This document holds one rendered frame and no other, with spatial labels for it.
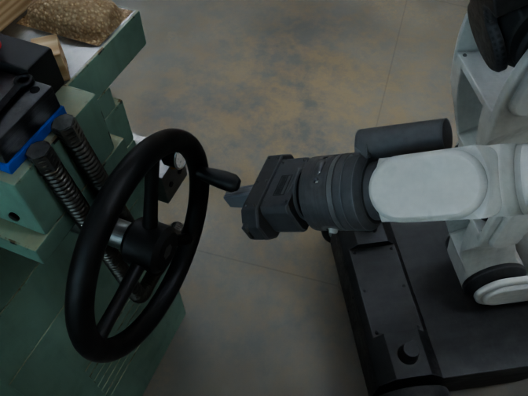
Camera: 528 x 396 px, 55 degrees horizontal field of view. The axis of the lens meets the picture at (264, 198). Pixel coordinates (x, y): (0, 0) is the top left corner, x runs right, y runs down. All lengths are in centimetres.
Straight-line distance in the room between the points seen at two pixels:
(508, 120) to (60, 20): 63
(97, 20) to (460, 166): 52
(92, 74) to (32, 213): 25
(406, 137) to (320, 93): 150
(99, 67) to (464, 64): 53
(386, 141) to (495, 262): 72
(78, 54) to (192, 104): 125
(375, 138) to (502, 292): 76
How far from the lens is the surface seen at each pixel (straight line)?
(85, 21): 78
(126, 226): 63
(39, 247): 60
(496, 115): 76
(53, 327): 88
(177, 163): 91
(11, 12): 85
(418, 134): 54
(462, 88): 88
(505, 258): 122
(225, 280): 151
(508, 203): 49
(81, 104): 59
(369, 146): 56
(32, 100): 55
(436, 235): 146
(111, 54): 78
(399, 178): 50
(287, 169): 62
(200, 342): 144
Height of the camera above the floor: 134
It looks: 53 degrees down
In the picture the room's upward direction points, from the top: straight up
